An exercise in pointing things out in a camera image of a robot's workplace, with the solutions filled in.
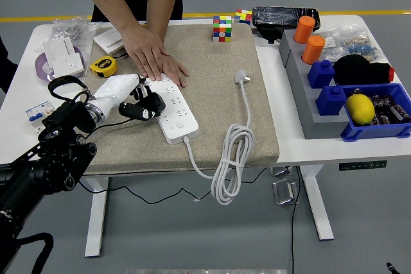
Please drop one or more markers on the grey-brown mat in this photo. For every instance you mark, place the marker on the grey-brown mat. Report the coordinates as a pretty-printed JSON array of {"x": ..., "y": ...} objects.
[{"x": 208, "y": 110}]

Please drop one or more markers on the white table leg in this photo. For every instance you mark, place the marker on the white table leg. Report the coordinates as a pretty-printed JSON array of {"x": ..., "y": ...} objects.
[
  {"x": 94, "y": 222},
  {"x": 316, "y": 203}
]

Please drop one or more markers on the person's right hand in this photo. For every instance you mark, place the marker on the person's right hand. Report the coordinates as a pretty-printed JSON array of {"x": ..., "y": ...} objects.
[{"x": 144, "y": 49}]

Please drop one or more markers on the white power strip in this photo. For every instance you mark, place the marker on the white power strip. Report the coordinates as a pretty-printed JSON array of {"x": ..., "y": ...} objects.
[{"x": 180, "y": 126}]

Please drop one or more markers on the blue plastic bin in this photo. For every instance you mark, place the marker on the blue plastic bin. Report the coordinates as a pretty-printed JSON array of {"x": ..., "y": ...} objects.
[{"x": 372, "y": 132}]

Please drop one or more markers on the person's left forearm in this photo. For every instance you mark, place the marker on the person's left forearm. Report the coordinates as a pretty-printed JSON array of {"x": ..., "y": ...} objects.
[{"x": 163, "y": 7}]

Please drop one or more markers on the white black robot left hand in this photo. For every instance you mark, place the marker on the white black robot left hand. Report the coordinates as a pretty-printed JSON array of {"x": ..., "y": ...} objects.
[{"x": 115, "y": 89}]

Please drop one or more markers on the clear bag of blue components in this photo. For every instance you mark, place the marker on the clear bag of blue components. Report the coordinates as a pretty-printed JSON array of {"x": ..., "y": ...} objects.
[{"x": 363, "y": 48}]

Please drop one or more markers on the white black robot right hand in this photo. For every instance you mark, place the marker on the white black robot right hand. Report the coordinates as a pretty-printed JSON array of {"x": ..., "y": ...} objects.
[{"x": 392, "y": 269}]

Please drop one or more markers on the white wall socket panel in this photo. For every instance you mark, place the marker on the white wall socket panel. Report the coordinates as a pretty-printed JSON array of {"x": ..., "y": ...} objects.
[{"x": 65, "y": 65}]

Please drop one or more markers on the white wall switch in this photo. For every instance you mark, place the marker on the white wall switch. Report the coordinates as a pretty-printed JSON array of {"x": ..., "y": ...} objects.
[{"x": 106, "y": 38}]

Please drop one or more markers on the white blue circuit breaker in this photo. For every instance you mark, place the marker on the white blue circuit breaker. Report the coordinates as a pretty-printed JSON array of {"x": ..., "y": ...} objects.
[{"x": 37, "y": 112}]

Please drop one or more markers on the black power adapter plug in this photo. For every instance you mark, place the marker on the black power adapter plug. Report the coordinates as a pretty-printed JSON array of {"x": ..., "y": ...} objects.
[{"x": 157, "y": 102}]

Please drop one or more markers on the person's left hand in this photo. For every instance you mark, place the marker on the person's left hand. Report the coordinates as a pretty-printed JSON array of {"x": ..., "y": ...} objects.
[{"x": 175, "y": 68}]

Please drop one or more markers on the clear bag of small parts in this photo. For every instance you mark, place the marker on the clear bag of small parts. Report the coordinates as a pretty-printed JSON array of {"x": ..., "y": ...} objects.
[{"x": 340, "y": 38}]

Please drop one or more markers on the orange cylinder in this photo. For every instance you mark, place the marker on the orange cylinder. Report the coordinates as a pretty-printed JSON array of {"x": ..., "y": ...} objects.
[
  {"x": 303, "y": 30},
  {"x": 313, "y": 49}
]

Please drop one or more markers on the black pouch with red end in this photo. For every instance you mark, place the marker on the black pouch with red end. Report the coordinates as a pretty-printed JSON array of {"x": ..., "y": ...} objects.
[{"x": 356, "y": 70}]

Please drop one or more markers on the blue block with knob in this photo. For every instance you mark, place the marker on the blue block with knob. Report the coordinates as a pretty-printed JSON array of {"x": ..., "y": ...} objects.
[
  {"x": 330, "y": 100},
  {"x": 320, "y": 75}
]

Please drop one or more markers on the clear bag of metal parts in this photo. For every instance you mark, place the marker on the clear bag of metal parts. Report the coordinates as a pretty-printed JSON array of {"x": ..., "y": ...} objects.
[{"x": 69, "y": 30}]

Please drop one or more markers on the dark electronic components pile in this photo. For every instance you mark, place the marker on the dark electronic components pile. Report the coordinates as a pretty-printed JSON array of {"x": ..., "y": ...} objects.
[{"x": 385, "y": 104}]

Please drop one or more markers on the yellow tape measure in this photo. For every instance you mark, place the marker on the yellow tape measure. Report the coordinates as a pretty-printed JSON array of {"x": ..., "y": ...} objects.
[{"x": 102, "y": 66}]

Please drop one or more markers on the multicoloured puzzle cube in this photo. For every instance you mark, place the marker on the multicoloured puzzle cube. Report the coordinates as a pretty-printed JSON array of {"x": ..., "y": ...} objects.
[
  {"x": 222, "y": 28},
  {"x": 243, "y": 16}
]

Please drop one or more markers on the yellow lemon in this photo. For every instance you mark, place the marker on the yellow lemon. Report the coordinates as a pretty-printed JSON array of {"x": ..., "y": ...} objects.
[{"x": 359, "y": 109}]

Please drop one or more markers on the silver metal bracket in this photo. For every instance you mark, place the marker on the silver metal bracket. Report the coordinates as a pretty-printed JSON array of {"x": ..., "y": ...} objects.
[
  {"x": 281, "y": 171},
  {"x": 284, "y": 192}
]

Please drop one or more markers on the purple plate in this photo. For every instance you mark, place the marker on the purple plate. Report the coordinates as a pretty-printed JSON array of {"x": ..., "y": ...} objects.
[{"x": 40, "y": 67}]

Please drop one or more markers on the white switch panel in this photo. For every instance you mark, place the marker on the white switch panel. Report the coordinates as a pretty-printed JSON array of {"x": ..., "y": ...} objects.
[{"x": 56, "y": 47}]

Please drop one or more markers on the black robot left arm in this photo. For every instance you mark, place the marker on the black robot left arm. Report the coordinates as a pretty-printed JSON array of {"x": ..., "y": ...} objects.
[{"x": 54, "y": 165}]

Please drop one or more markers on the grey stepped block base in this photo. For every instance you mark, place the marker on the grey stepped block base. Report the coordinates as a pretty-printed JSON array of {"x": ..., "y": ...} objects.
[{"x": 308, "y": 116}]

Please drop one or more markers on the black plastic-wrapped box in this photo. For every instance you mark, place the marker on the black plastic-wrapped box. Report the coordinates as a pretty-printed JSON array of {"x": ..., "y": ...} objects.
[{"x": 276, "y": 17}]

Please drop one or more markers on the black table control panel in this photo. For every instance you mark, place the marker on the black table control panel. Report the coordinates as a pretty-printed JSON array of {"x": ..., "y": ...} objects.
[{"x": 363, "y": 165}]

